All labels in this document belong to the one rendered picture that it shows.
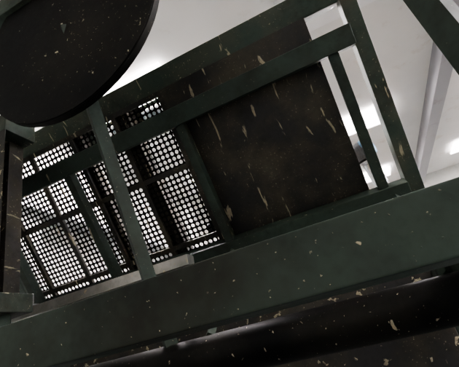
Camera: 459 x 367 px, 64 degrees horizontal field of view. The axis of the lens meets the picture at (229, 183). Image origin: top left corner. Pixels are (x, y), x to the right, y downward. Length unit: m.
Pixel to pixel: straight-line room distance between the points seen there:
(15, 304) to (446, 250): 1.41
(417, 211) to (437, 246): 0.05
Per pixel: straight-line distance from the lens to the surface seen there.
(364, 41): 1.60
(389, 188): 1.58
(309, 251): 0.50
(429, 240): 0.50
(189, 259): 1.40
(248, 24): 1.69
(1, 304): 1.56
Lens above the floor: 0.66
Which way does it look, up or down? 24 degrees up
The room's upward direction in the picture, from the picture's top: 13 degrees counter-clockwise
